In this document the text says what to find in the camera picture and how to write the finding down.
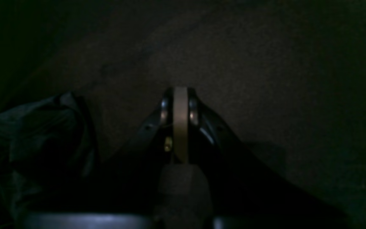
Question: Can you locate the black table cloth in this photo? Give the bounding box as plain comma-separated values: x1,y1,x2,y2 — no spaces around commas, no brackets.
0,0,366,229

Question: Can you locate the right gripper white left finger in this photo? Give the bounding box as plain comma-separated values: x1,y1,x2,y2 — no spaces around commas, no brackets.
21,87,181,229

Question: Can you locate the dark grey T-shirt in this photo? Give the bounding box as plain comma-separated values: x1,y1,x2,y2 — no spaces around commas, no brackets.
0,92,100,220

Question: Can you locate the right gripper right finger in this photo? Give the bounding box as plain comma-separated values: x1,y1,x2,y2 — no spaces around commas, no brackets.
181,87,349,229

